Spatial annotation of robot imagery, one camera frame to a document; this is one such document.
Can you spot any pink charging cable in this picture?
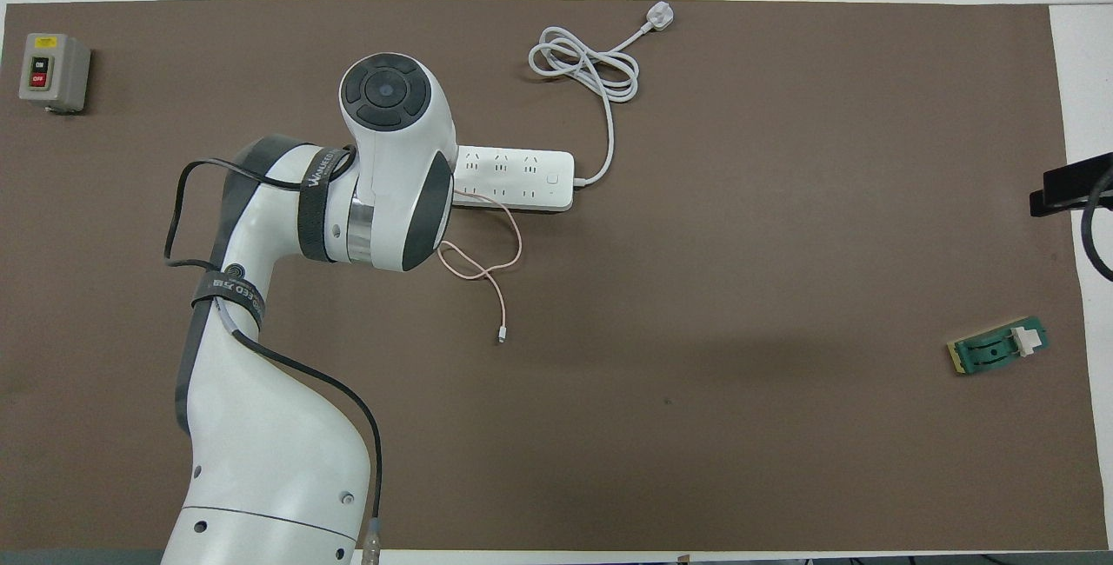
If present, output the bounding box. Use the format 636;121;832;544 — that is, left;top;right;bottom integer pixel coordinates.
437;185;523;346

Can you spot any white power strip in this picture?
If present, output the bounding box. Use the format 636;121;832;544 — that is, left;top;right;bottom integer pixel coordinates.
452;146;576;213

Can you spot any brown table mat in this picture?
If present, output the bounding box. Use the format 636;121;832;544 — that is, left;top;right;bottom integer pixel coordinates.
0;0;1110;553

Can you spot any green knife switch block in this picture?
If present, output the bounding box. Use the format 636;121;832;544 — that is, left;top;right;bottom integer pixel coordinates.
946;315;1050;375

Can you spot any white power cord with plug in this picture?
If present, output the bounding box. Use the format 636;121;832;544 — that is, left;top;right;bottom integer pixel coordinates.
529;2;676;188

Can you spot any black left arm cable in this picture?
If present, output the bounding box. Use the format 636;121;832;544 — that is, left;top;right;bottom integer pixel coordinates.
163;159;383;565

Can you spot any grey on-off switch box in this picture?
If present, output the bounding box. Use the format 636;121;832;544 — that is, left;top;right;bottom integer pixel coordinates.
19;33;91;114

